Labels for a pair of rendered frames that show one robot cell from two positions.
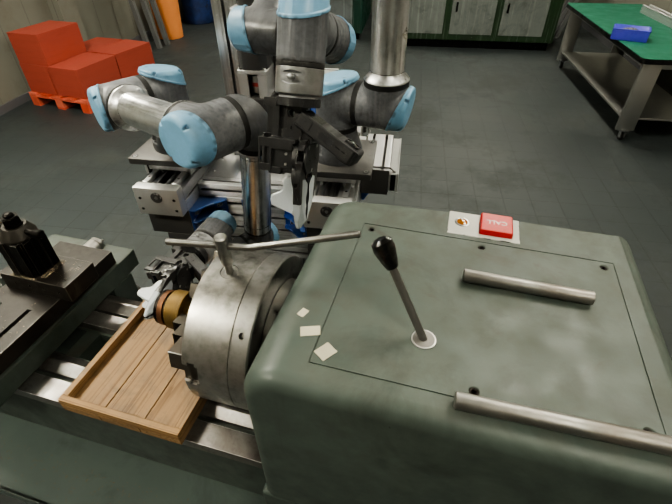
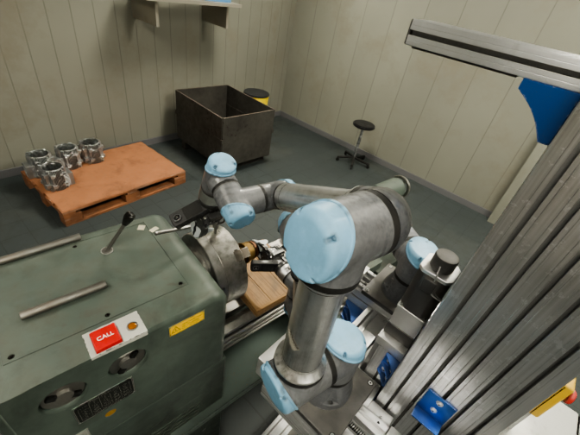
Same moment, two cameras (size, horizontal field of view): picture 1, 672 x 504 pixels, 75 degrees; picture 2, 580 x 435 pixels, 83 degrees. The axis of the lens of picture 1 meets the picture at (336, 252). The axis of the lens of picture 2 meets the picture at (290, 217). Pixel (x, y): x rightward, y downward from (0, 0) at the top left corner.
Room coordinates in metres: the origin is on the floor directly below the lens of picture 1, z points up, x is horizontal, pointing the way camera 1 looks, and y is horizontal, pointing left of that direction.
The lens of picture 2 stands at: (1.23, -0.53, 2.06)
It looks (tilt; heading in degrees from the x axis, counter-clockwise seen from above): 36 degrees down; 116
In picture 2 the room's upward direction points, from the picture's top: 11 degrees clockwise
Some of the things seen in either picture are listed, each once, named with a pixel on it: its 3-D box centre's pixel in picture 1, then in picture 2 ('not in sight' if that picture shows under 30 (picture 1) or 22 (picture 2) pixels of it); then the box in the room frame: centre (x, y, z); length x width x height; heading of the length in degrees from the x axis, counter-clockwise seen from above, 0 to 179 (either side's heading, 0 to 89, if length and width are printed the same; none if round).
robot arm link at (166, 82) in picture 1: (163, 90); (417, 260); (1.25, 0.49, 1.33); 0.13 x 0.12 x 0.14; 136
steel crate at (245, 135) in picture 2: not in sight; (223, 128); (-1.44, 2.52, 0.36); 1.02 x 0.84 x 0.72; 171
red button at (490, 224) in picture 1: (495, 226); (105, 337); (0.68, -0.31, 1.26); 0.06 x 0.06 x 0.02; 74
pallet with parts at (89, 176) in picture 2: not in sight; (108, 168); (-1.71, 1.10, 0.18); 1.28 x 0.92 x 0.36; 81
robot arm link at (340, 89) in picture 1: (339, 98); (337, 350); (1.18, -0.01, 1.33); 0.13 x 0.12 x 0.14; 67
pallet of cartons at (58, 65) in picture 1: (90, 58); not in sight; (5.08, 2.70, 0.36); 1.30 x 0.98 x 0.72; 171
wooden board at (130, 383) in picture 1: (165, 355); (260, 274); (0.66, 0.42, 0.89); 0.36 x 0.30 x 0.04; 164
